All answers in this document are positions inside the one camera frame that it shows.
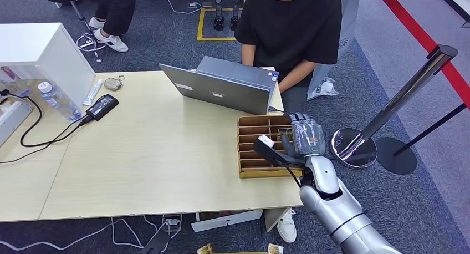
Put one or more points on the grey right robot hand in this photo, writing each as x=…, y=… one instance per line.
x=306, y=136

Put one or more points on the person's left forearm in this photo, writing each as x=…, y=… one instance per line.
x=297, y=76

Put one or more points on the person's right forearm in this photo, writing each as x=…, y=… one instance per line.
x=248, y=55

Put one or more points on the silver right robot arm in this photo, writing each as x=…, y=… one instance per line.
x=330, y=204

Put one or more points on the cardboard slotted card organizer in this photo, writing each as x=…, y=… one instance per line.
x=253, y=134

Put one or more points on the person's white shoe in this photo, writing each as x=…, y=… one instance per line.
x=287, y=228

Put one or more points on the person at laptop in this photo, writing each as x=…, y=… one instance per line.
x=290, y=28

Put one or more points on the yellow printed card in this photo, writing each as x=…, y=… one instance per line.
x=205, y=249
x=275, y=249

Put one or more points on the person on stool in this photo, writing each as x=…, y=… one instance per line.
x=114, y=10

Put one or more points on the crumpled clear plastic bag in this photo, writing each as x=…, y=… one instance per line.
x=327, y=87

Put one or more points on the wooden table leg panel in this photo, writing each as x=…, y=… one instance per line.
x=273, y=217

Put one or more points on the grey laptop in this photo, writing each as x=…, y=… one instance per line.
x=220, y=90

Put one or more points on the white flat box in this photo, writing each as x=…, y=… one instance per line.
x=227, y=220

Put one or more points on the pale grey partition panel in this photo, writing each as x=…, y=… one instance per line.
x=347, y=21

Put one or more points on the black stand leg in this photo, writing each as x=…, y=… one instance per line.
x=219, y=22
x=235, y=22

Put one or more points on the red floor tape line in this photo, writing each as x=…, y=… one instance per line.
x=415, y=28

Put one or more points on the white power strip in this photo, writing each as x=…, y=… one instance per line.
x=172, y=222

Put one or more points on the grey earbud case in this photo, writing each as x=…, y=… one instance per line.
x=112, y=84

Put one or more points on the black power adapter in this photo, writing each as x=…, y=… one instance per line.
x=102, y=106

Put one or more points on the white tube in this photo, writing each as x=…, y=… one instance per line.
x=92, y=92

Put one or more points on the clear plastic water bottle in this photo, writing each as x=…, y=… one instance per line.
x=58, y=103

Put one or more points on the white cabinet box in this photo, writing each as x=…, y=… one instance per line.
x=36, y=43

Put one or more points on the white plastic device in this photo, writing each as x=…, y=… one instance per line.
x=13, y=118

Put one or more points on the clear bottle pink label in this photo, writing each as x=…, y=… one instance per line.
x=9, y=76

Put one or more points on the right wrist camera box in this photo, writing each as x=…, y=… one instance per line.
x=265, y=140

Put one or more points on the black stanchion post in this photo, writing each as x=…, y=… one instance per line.
x=396, y=157

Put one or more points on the chrome stanchion post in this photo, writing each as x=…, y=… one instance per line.
x=404, y=94

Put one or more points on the black floor bracket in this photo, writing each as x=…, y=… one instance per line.
x=156, y=243

